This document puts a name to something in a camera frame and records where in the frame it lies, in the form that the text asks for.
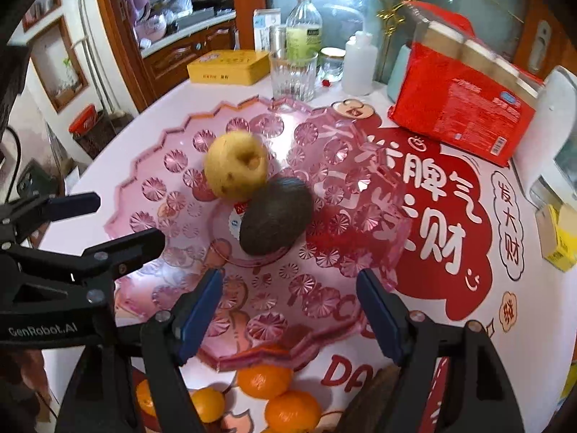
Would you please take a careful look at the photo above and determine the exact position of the small yellow box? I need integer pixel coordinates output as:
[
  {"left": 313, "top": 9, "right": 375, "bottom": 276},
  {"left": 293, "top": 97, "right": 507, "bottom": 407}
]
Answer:
[{"left": 536, "top": 203, "right": 577, "bottom": 272}]

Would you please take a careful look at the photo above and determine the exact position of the plastic bottle with green liquid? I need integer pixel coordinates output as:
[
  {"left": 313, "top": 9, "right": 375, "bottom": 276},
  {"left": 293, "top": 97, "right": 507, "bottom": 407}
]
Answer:
[{"left": 286, "top": 0, "right": 323, "bottom": 66}]

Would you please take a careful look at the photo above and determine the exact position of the small glass jar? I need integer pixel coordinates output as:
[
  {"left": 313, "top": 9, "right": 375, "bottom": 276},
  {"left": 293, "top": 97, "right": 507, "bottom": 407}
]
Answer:
[{"left": 318, "top": 47, "right": 347, "bottom": 84}]

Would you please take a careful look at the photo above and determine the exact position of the small mandarin orange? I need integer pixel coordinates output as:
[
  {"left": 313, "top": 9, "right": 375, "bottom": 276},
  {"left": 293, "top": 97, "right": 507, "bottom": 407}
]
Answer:
[{"left": 135, "top": 379, "right": 158, "bottom": 418}]

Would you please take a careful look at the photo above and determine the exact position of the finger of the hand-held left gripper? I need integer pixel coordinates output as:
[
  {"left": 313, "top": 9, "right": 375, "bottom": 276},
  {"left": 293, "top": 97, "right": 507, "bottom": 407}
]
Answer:
[
  {"left": 0, "top": 228, "right": 166, "bottom": 305},
  {"left": 0, "top": 192, "right": 101, "bottom": 246}
]

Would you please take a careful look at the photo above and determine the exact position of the white countertop appliance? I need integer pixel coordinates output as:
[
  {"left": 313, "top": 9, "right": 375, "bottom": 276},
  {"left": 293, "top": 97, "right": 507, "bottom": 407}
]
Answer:
[{"left": 511, "top": 65, "right": 577, "bottom": 210}]

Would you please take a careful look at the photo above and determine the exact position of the red paper package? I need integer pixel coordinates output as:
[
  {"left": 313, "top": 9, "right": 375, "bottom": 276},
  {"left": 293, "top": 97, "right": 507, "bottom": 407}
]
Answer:
[{"left": 388, "top": 2, "right": 544, "bottom": 167}]

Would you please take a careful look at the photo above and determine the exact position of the ribbed glass tumbler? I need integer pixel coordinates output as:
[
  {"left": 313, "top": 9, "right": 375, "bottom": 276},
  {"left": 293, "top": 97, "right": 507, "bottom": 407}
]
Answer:
[{"left": 269, "top": 49, "right": 318, "bottom": 102}]

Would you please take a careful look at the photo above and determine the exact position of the dark avocado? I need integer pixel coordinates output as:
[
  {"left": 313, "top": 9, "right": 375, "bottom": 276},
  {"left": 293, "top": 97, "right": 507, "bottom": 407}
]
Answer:
[{"left": 239, "top": 177, "right": 315, "bottom": 255}]

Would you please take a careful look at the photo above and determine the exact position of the pink plastic bag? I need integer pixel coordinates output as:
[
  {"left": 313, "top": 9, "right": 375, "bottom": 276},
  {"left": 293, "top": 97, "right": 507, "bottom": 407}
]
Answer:
[{"left": 124, "top": 0, "right": 154, "bottom": 41}]

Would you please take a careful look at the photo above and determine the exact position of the pink glass fruit bowl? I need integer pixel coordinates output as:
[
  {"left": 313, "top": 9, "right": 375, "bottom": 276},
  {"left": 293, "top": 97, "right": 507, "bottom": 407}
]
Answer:
[{"left": 103, "top": 95, "right": 413, "bottom": 373}]

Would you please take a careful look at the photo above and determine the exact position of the yellow pear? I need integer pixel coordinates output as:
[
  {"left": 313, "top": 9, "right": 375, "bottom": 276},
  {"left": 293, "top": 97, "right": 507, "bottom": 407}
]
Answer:
[{"left": 205, "top": 131, "right": 270, "bottom": 200}]

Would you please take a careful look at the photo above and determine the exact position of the wooden kitchen cabinet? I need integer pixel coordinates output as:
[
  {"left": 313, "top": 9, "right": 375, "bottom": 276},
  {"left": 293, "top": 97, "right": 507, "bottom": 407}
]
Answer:
[{"left": 92, "top": 0, "right": 267, "bottom": 113}]

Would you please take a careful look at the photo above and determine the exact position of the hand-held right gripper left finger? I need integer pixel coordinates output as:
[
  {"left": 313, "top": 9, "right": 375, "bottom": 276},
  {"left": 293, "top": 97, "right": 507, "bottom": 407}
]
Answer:
[{"left": 54, "top": 268, "right": 225, "bottom": 433}]

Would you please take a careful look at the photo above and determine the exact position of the white plastic bottle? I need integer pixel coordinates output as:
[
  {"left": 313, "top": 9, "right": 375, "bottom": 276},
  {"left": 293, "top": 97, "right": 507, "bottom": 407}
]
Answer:
[{"left": 341, "top": 31, "right": 378, "bottom": 97}]

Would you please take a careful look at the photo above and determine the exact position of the yellow tin box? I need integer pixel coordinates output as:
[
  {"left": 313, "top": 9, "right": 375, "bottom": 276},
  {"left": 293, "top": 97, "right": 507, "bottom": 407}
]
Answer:
[{"left": 187, "top": 49, "right": 271, "bottom": 86}]

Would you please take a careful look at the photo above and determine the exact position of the teal container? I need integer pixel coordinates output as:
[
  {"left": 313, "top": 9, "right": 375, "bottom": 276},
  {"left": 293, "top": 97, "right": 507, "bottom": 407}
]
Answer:
[{"left": 387, "top": 45, "right": 412, "bottom": 104}]

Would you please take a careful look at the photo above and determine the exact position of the overripe dark banana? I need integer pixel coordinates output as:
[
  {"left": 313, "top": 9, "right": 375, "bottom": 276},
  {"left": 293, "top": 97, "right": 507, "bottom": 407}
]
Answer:
[{"left": 349, "top": 363, "right": 402, "bottom": 433}]

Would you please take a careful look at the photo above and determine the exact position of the small wooden wall frame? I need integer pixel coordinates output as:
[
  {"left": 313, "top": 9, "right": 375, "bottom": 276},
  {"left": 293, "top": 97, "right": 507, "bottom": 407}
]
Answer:
[{"left": 22, "top": 0, "right": 62, "bottom": 32}]

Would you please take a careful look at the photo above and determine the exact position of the small yellowish mandarin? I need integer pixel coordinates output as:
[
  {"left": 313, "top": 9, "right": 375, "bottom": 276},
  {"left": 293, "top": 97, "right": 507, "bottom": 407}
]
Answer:
[{"left": 189, "top": 387, "right": 226, "bottom": 424}]

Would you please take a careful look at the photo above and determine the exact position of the black cable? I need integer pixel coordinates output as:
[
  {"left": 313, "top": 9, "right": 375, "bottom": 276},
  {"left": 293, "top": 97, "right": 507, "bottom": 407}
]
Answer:
[{"left": 0, "top": 128, "right": 24, "bottom": 199}]

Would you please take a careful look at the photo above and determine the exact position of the large wooden wall frame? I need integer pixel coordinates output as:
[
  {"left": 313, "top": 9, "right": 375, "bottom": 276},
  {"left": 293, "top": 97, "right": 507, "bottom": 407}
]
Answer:
[{"left": 29, "top": 16, "right": 89, "bottom": 113}]

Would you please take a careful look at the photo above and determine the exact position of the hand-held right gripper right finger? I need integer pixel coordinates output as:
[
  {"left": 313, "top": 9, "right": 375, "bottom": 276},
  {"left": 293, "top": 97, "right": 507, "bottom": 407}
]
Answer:
[{"left": 356, "top": 268, "right": 526, "bottom": 433}]

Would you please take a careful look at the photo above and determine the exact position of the red bucket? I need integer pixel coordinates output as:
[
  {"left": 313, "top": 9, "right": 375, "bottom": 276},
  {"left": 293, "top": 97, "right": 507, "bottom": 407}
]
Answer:
[{"left": 69, "top": 104, "right": 100, "bottom": 135}]

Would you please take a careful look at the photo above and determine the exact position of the large orange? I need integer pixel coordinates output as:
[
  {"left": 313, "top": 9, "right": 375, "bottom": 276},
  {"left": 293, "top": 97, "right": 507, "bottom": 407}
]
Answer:
[
  {"left": 237, "top": 347, "right": 294, "bottom": 400},
  {"left": 264, "top": 390, "right": 322, "bottom": 431}
]

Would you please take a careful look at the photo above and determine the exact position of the white carton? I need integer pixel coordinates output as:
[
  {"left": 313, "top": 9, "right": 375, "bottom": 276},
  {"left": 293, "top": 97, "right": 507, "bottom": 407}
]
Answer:
[{"left": 252, "top": 9, "right": 282, "bottom": 52}]

